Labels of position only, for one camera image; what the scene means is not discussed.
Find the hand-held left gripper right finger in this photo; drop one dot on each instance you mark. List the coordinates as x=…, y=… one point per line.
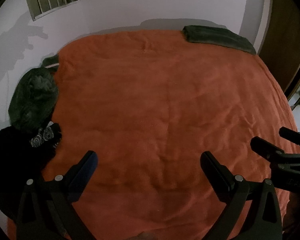
x=215, y=172

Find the grey-green pillow with white trim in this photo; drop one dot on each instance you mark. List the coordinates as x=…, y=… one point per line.
x=50, y=61

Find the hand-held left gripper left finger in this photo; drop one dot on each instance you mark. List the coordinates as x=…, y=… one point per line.
x=86, y=172

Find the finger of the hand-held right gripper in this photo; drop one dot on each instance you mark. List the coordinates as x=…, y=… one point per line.
x=292, y=134
x=265, y=147

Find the orange blanket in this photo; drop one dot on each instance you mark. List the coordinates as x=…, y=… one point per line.
x=152, y=92

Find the wooden door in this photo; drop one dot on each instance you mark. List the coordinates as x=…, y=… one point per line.
x=282, y=37

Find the black paisley print garment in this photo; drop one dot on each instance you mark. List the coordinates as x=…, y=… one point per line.
x=43, y=136

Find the dark grey crumpled cloth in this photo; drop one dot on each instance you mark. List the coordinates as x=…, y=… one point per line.
x=32, y=100

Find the plain black garment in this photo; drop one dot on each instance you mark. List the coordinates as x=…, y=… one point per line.
x=10, y=160

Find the dark grey folded blanket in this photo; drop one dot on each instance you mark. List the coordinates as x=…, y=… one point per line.
x=215, y=37

